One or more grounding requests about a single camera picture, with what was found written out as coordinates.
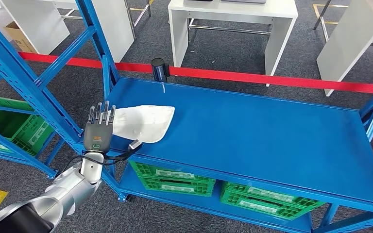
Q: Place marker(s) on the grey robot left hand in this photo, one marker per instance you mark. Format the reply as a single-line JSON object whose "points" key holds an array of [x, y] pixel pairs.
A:
{"points": [[98, 138]]}

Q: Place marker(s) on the white plastic body panel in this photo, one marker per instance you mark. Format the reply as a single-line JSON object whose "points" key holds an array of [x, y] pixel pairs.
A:
{"points": [[148, 122]]}

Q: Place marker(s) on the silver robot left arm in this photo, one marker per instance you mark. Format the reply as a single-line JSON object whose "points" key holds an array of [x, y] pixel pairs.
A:
{"points": [[64, 189]]}

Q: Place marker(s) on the green plastic crate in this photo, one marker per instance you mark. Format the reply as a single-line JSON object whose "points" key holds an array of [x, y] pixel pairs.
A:
{"points": [[205, 189], [270, 210], [3, 119], [141, 170], [234, 188]]}

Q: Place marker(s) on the red barrier belt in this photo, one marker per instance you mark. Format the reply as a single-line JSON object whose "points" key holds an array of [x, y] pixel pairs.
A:
{"points": [[77, 61], [270, 78]]}

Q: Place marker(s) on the cardboard box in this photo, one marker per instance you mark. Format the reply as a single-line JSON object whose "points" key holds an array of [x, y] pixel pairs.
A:
{"points": [[19, 38]]}

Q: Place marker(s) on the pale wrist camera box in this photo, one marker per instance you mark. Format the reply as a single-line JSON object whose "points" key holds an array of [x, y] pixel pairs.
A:
{"points": [[135, 144]]}

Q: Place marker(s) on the black stanchion post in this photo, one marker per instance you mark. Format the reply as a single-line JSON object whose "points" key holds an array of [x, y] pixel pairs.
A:
{"points": [[159, 69]]}

